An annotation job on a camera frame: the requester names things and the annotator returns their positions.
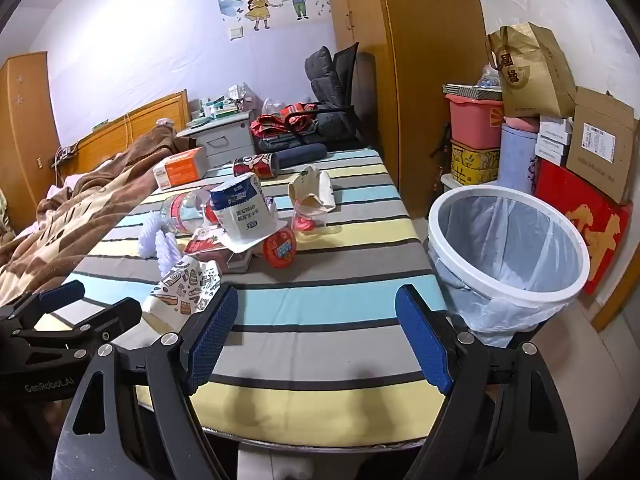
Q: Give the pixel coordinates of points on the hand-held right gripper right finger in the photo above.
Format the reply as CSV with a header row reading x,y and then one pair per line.
x,y
425,345

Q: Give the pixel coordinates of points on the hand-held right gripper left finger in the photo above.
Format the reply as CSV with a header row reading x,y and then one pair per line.
x,y
215,340

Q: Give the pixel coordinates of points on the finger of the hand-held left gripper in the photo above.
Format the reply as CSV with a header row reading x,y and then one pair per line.
x,y
60,296
115,316

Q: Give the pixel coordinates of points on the patterned paper cup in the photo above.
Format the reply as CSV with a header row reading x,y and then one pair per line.
x,y
180,285

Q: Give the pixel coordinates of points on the white plastic packet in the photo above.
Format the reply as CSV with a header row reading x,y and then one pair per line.
x,y
165,250

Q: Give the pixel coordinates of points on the strawberry milk carton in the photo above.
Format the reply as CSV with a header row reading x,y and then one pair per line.
x,y
205,245

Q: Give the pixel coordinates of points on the red round lid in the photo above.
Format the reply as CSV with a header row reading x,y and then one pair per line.
x,y
280,247

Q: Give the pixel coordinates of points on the clear plastic bottle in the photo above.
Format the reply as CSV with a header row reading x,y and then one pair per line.
x,y
182,210

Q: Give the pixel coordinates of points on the white milk carton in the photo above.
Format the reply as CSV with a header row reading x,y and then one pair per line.
x,y
245,210

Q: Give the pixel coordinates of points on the white trash can with liner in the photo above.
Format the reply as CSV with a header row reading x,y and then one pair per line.
x,y
525,240

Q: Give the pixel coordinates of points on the red white wrapper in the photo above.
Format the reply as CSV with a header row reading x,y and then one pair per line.
x,y
307,222

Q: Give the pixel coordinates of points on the white tissue packet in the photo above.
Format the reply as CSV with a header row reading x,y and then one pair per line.
x,y
310,190

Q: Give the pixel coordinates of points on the red cartoon can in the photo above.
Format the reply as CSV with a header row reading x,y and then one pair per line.
x,y
255,165

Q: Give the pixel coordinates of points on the brown blanket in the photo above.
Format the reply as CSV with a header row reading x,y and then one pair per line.
x,y
75,200

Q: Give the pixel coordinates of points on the orange white box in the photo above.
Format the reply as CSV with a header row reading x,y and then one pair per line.
x,y
185,167

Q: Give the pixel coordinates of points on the wooden closet with star marks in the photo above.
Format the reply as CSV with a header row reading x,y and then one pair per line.
x,y
25,135

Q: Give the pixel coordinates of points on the yellow tin box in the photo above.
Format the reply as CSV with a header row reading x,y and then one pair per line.
x,y
475,165

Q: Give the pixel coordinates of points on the black leaning tool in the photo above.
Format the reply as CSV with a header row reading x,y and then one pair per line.
x,y
441,150

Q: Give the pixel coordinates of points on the grey bedside cabinet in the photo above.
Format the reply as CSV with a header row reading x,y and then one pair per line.
x,y
225,142

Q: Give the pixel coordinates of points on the wooden headboard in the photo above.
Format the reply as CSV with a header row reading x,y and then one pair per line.
x,y
140,115

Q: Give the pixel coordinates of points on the red gift box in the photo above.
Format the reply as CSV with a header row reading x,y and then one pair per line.
x,y
575,210

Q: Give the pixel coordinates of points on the dark blue glasses case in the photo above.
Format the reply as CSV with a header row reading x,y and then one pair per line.
x,y
300,155

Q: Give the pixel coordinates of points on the lavender cylinder container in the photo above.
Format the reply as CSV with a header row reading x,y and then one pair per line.
x,y
517,160

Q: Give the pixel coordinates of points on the pink storage bin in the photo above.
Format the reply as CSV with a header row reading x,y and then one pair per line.
x,y
475,125

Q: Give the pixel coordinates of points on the red patterned bag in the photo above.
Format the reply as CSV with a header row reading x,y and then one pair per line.
x,y
280,122

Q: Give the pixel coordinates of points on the small white box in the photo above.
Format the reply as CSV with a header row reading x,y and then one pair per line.
x,y
556,125
550,155
554,139

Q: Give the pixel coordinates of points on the pile of medicine boxes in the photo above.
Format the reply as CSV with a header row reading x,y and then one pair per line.
x,y
215,107

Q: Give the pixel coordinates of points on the white plastic bag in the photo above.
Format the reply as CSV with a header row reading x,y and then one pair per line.
x,y
272,107

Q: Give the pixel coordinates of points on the pink round lid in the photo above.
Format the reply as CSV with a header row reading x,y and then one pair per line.
x,y
522,123

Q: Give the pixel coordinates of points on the patterned flat box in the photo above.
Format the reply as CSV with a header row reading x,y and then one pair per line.
x,y
470,91

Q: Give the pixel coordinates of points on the tall wooden wardrobe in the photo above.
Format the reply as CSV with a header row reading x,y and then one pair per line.
x,y
425,85

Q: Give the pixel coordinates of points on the cardboard box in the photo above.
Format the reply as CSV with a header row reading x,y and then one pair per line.
x,y
600,145

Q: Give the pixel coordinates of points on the black office chair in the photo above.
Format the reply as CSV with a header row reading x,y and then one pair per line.
x,y
357,80

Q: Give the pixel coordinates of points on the clear bag of items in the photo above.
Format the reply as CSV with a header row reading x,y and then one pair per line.
x,y
487,76

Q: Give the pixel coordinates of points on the grey padded cushion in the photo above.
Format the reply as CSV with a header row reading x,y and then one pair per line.
x,y
320,75

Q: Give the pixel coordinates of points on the brown paper bag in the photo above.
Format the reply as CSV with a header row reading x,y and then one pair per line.
x,y
540,75

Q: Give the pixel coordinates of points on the wooden door frame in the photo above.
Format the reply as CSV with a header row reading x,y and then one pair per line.
x,y
617,290

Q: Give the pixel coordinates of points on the white light switch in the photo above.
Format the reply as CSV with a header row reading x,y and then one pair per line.
x,y
236,33

